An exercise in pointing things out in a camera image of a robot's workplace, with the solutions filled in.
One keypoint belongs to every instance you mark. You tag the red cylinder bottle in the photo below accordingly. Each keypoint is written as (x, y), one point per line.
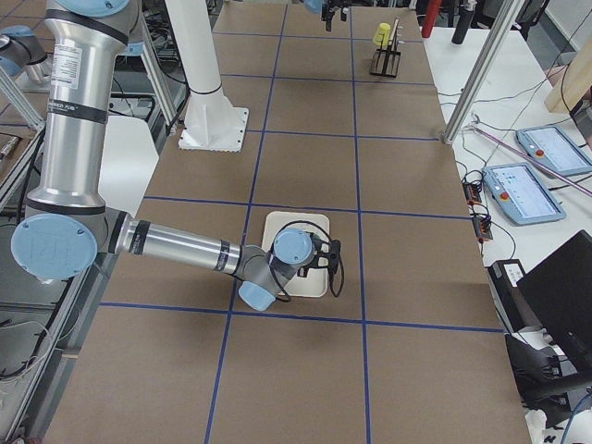
(431, 15)

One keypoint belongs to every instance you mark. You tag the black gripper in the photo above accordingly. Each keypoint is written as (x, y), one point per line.
(309, 269)
(332, 7)

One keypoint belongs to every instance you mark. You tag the black laptop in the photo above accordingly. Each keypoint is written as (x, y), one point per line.
(558, 290)

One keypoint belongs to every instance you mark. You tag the red terminal block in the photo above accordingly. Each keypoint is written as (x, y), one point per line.
(482, 227)
(472, 192)

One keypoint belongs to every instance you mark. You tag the black box with label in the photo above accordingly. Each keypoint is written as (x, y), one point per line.
(504, 276)

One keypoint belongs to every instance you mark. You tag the cream rabbit print tray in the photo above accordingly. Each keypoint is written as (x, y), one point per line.
(315, 284)

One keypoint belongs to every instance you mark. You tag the white plastic chair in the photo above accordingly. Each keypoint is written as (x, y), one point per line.
(128, 163)

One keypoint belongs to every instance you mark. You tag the yellow plastic cup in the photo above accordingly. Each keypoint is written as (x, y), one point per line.
(382, 34)

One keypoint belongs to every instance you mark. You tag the red terminal block far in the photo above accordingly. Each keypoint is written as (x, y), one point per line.
(472, 192)

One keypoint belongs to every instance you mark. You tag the black cylinder bottle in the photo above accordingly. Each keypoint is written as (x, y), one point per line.
(466, 13)

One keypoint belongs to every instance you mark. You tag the blue teach pendant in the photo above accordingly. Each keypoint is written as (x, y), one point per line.
(521, 195)
(553, 148)

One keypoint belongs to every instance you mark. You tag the second grey robot arm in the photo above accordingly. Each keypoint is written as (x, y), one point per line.
(24, 59)

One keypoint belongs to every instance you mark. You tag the black wire cup rack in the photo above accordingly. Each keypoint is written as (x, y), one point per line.
(385, 62)

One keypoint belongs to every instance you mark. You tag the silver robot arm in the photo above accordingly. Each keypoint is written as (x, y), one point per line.
(314, 6)
(65, 226)

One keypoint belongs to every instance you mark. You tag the aluminium frame post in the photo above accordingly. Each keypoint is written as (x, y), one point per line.
(502, 24)

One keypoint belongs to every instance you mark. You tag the near blue teach pendant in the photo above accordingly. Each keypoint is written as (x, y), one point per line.
(521, 195)

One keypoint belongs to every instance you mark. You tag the far blue teach pendant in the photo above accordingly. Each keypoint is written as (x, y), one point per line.
(553, 148)

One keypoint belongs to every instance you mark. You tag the pink metal rod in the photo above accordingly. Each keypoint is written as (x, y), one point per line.
(534, 162)

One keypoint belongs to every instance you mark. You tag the red terminal block near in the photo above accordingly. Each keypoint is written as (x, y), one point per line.
(482, 227)

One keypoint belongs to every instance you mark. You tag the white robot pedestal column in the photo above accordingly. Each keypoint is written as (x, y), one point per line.
(211, 122)

